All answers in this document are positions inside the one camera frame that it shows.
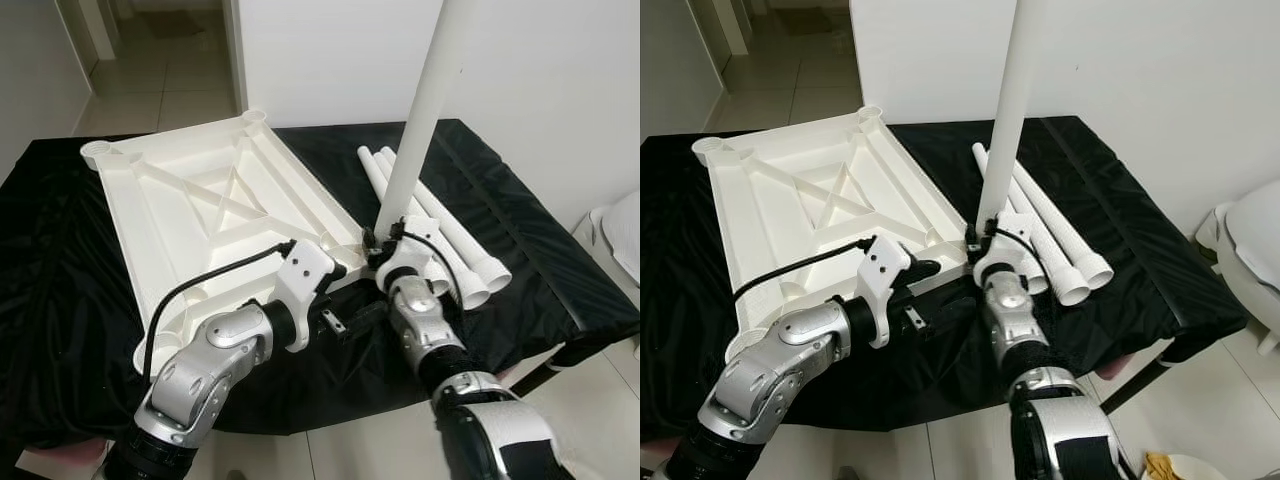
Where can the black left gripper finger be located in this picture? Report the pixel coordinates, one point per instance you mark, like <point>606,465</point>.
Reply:
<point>338,273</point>
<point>920,272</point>
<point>910,318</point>
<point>335,322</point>

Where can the black tablecloth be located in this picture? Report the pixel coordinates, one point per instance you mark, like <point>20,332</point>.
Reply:
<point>1160,310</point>
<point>560,310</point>

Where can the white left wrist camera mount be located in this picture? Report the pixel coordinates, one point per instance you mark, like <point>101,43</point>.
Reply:
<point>880,265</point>
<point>305,268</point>

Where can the silver robot left leg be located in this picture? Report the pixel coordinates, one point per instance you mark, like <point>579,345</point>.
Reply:
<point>236,475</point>
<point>850,474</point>

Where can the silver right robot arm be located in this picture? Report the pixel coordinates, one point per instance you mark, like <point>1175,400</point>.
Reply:
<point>1020,335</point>
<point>425,335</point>

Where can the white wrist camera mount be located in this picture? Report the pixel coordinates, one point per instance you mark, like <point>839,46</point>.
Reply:
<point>305,268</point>
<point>395,280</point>
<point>995,278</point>
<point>880,265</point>

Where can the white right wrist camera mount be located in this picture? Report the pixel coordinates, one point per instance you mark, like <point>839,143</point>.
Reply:
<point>995,278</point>
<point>395,280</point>

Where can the white round basin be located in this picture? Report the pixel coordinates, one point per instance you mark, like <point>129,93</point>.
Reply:
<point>1205,470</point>

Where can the black metal table leg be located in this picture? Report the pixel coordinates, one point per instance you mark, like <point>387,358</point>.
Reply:
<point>530,382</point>
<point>1140,392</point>

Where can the yellow crumpled cloth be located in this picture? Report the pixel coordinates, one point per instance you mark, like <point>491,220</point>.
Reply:
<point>1160,467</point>

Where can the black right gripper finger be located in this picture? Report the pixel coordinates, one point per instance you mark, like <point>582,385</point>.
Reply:
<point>969,243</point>
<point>368,245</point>

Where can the white plastic table top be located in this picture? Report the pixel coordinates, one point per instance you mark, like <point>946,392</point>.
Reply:
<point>170,210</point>
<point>790,200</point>

